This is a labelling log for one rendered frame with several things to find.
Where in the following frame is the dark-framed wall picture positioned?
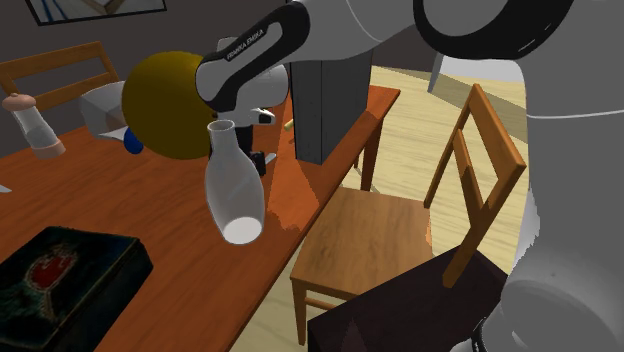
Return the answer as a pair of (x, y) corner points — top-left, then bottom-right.
(24, 0), (168, 27)

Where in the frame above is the wooden chair with light seat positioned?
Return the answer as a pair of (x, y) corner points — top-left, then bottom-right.
(290, 82), (528, 347)

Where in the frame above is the dark robot stand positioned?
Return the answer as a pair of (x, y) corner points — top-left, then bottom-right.
(306, 245), (511, 352)

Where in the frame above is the dark box with red picture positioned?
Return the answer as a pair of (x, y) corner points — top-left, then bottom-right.
(0, 225), (155, 352)

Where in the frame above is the small blue object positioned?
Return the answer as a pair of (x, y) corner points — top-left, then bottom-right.
(122, 127), (145, 155)

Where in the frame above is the clear glass vase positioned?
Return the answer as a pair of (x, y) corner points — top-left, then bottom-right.
(204, 119), (267, 246)

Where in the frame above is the wooden chair with slatted back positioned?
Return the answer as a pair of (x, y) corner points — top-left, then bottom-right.
(0, 40), (121, 114)

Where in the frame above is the white angular box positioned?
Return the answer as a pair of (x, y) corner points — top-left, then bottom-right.
(78, 80), (129, 142)

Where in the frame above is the clear grinder with pink caps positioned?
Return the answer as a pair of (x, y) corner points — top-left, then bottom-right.
(1, 92), (67, 160)

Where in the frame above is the tall grey box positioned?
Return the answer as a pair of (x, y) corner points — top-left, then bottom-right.
(290, 47), (375, 166)

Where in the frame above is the olive yellow ball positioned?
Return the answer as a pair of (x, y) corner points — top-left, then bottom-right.
(121, 50), (217, 161)

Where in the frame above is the brown wooden table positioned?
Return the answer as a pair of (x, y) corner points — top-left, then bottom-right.
(0, 85), (402, 352)

